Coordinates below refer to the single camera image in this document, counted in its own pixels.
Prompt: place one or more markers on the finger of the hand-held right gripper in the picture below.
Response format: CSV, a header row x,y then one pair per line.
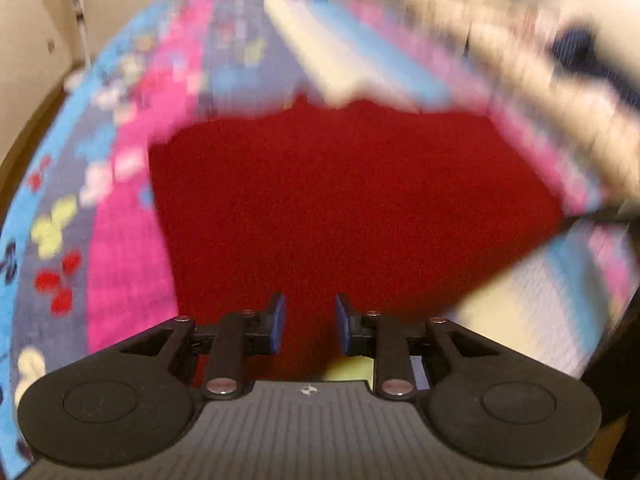
x,y
607,215

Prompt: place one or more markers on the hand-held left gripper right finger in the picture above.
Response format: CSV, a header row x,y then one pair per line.
x,y
343,324

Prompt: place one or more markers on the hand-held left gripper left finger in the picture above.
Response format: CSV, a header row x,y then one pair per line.
x,y
276,324

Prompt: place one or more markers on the red knitted sweater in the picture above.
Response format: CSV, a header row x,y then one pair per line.
x,y
340,200

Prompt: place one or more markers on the cream star-print quilt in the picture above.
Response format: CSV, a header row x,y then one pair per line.
x,y
540,60

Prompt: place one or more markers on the floral striped bed sheet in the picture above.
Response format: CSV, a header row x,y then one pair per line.
x,y
125,160

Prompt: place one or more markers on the wall power socket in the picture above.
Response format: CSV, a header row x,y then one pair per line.
x,y
50,46

